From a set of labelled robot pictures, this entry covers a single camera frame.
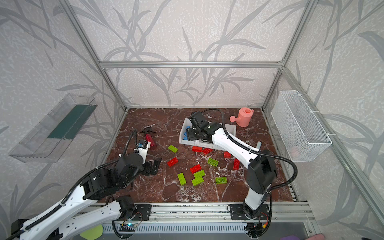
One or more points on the red lego by bin right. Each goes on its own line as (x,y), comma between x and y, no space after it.
(206,151)

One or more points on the small red lego right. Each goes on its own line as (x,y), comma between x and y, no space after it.
(227,155)

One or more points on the white wire mesh basket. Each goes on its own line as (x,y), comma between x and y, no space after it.
(301,132)

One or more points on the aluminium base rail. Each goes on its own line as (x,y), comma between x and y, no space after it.
(222,212)

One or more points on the blue lego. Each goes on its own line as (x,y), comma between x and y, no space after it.
(186,134)

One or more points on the right controller board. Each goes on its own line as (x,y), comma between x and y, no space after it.
(256,230)

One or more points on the red lego by bin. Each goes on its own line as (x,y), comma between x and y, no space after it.
(197,149)
(206,151)

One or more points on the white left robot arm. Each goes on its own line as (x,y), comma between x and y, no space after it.
(62,221)

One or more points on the clear wall shelf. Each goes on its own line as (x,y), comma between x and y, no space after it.
(49,139)

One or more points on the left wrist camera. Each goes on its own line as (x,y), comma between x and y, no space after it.
(142,148)

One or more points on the green lego long left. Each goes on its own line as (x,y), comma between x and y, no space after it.
(182,179)

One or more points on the controller board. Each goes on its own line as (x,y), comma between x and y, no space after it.
(256,230)
(128,227)

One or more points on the left controller board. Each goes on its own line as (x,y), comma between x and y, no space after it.
(128,227)

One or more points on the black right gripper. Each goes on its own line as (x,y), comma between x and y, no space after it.
(195,133)

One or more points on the pink watering can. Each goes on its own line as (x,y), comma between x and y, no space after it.
(244,117)

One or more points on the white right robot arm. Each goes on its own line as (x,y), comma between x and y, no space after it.
(261,166)

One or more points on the red lego left centre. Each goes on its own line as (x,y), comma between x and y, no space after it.
(172,162)

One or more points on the light blue trowel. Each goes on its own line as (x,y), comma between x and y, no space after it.
(258,145)

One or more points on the red lego by bin left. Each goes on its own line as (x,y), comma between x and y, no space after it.
(197,149)

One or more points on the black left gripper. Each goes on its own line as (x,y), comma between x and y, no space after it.
(152,167)

